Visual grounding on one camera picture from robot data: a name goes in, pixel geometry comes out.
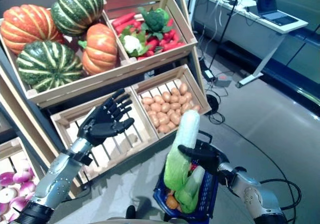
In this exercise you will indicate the black tripod pole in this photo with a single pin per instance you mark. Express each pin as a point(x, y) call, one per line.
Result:
point(225, 26)

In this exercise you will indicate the wooden potato crate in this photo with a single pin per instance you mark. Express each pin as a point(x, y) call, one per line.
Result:
point(160, 78)

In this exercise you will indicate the wooden carrot crate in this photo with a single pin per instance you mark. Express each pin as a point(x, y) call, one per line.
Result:
point(135, 4)

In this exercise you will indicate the red carrot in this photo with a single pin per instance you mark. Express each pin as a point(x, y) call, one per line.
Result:
point(123, 19)
point(152, 44)
point(173, 46)
point(126, 26)

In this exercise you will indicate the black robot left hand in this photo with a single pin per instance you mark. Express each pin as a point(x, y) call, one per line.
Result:
point(100, 124)

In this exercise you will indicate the potatoes in basket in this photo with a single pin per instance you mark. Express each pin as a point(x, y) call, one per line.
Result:
point(172, 201)

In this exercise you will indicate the small orange pumpkin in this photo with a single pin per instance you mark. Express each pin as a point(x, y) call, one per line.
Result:
point(100, 49)

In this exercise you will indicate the green broccoli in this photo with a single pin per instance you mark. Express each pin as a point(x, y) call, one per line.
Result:
point(155, 19)

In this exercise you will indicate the wooden pumpkin crate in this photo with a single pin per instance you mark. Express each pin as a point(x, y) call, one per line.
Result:
point(75, 87)

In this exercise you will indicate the tan potato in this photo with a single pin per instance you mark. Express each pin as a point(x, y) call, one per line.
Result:
point(155, 121)
point(147, 100)
point(175, 119)
point(188, 96)
point(196, 107)
point(175, 91)
point(163, 117)
point(158, 99)
point(185, 107)
point(172, 125)
point(166, 97)
point(163, 128)
point(183, 89)

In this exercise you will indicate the wooden turnip crate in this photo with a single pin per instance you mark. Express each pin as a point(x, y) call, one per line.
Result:
point(10, 147)

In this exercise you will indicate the large orange pumpkin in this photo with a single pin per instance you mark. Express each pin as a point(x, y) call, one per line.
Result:
point(27, 26)

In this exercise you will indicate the black power adapter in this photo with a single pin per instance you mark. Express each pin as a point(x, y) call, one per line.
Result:
point(208, 74)

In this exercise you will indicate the grey laptop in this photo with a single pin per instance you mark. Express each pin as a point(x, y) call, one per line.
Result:
point(280, 19)

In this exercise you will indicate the wooden slatted cabbage crate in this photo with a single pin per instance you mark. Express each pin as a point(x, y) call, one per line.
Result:
point(75, 110)

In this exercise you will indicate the wooden display shelf rack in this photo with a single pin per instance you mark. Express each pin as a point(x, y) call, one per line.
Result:
point(43, 139)

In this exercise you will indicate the small red vegetable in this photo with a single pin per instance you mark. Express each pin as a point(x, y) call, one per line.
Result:
point(192, 167)

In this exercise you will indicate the green pumpkin yellow stripes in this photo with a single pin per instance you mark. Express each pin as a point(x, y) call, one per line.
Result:
point(77, 6)

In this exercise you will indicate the black round disc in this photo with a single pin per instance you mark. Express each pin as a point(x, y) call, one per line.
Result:
point(212, 104)

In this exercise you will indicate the white office desk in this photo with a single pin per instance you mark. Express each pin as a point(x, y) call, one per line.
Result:
point(270, 54)

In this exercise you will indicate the white cauliflower with leaves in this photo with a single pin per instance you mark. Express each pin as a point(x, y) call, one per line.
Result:
point(131, 42)

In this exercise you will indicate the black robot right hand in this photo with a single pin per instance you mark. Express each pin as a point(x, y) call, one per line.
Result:
point(207, 156)

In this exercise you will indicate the purple white turnip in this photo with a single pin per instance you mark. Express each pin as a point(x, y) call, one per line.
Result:
point(3, 208)
point(18, 202)
point(27, 188)
point(6, 179)
point(7, 194)
point(22, 177)

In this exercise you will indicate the grey box red button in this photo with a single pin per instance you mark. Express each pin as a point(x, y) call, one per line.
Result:
point(222, 82)

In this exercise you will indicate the napa cabbage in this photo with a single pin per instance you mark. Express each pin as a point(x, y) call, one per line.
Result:
point(187, 129)
point(192, 191)

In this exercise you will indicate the green pumpkin cream stripes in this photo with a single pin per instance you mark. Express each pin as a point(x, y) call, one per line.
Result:
point(47, 64)

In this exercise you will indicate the blue plastic shopping basket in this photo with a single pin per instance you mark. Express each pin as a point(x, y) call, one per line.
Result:
point(207, 194)

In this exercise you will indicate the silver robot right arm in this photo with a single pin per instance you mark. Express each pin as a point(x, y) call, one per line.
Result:
point(252, 194)

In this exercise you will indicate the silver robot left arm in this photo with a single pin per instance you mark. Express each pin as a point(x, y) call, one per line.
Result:
point(57, 179)

